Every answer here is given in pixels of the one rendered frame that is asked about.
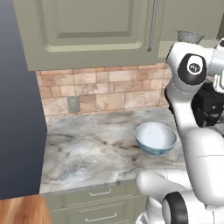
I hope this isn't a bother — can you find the silver drawer handle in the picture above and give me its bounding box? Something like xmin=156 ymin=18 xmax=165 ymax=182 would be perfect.
xmin=84 ymin=212 xmax=119 ymax=223
xmin=88 ymin=188 xmax=113 ymax=198

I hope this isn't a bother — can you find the grey mesh tea strainer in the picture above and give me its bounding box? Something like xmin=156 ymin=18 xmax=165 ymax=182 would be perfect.
xmin=172 ymin=29 xmax=206 ymax=46

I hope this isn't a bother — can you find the grey wall outlet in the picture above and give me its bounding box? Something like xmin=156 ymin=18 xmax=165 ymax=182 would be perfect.
xmin=66 ymin=96 xmax=81 ymax=115

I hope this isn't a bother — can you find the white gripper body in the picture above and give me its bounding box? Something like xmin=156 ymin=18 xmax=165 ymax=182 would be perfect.
xmin=213 ymin=73 xmax=224 ymax=95

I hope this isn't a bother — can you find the olive green cabinet door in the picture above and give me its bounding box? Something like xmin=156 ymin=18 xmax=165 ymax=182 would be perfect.
xmin=157 ymin=0 xmax=224 ymax=64
xmin=12 ymin=0 xmax=166 ymax=72

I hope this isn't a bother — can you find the silver cabinet door handle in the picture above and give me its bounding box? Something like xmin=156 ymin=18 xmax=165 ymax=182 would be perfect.
xmin=147 ymin=0 xmax=158 ymax=53

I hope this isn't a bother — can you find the blue and white bowl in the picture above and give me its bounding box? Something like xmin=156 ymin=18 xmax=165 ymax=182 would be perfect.
xmin=134 ymin=122 xmax=178 ymax=157

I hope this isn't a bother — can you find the olive green drawer front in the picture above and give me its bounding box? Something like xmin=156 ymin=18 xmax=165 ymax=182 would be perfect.
xmin=59 ymin=184 xmax=139 ymax=208
xmin=61 ymin=200 xmax=148 ymax=224

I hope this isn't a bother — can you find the dark grey fridge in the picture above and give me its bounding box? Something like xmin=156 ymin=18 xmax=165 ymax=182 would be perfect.
xmin=0 ymin=0 xmax=48 ymax=201

